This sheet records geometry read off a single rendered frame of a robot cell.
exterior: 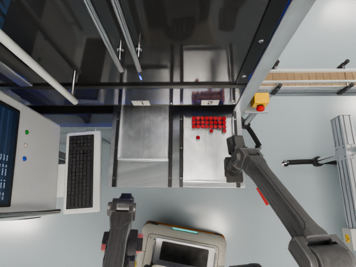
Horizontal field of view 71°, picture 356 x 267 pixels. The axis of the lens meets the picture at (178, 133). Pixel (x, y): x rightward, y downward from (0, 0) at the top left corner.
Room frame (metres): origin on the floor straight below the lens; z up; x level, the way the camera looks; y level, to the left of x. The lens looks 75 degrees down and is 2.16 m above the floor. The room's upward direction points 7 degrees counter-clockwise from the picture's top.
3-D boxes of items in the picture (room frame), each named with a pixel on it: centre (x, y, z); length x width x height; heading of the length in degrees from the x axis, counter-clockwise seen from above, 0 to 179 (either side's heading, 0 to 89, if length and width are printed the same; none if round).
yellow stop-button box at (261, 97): (0.44, -0.42, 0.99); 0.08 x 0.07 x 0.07; 173
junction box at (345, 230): (-0.34, -0.98, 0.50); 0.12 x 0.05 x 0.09; 173
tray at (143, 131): (0.40, 0.17, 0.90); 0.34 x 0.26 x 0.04; 173
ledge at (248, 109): (0.48, -0.44, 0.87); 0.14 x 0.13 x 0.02; 173
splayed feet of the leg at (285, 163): (0.18, -1.10, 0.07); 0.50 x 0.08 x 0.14; 83
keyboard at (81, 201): (0.22, 0.55, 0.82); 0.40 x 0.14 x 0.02; 178
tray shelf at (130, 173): (0.31, 0.01, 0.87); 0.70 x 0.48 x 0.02; 83
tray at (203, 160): (0.24, -0.15, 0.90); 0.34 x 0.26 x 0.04; 172
